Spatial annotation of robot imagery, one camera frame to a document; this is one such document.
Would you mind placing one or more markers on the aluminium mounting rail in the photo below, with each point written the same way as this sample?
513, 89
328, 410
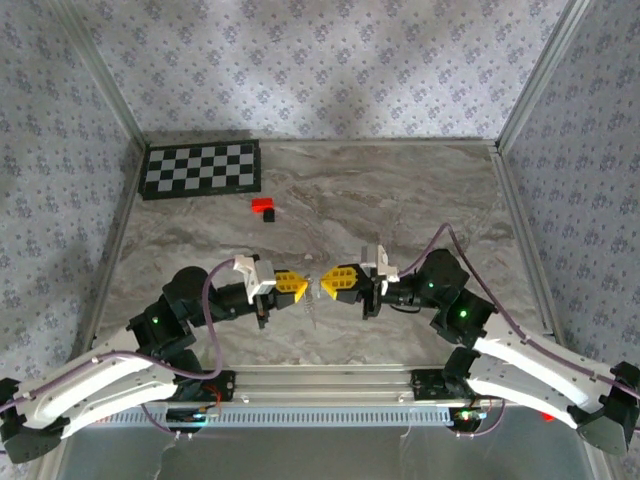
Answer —
325, 385

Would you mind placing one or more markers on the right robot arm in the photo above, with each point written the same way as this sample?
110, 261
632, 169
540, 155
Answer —
525, 380

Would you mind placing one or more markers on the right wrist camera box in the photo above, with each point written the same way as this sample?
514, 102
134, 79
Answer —
377, 265

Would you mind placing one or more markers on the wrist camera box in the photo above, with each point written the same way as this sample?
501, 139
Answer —
262, 282
377, 265

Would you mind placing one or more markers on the aluminium side rail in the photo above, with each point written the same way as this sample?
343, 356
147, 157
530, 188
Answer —
525, 250
119, 225

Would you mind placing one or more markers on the aluminium frame post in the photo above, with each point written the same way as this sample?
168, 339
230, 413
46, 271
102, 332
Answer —
102, 67
544, 70

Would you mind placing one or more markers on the small black toy brick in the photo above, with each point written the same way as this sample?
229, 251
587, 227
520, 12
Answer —
269, 215

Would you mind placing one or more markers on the aluminium back rail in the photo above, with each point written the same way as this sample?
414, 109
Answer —
350, 142

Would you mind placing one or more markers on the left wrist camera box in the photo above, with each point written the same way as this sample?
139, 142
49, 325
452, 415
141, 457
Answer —
262, 282

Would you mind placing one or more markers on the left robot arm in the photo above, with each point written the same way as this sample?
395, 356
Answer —
100, 385

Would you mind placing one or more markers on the grey metal sheet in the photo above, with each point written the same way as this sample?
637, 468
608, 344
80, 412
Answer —
300, 455

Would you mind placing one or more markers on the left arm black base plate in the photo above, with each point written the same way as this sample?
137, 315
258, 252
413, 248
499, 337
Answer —
226, 385

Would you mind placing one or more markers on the black white checkerboard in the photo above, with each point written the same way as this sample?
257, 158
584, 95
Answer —
200, 170

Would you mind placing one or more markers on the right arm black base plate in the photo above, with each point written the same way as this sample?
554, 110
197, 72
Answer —
425, 385

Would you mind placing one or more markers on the small red toy brick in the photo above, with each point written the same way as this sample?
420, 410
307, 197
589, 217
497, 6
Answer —
262, 204

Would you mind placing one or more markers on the black controller board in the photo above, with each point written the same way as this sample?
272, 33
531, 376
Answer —
467, 419
187, 419

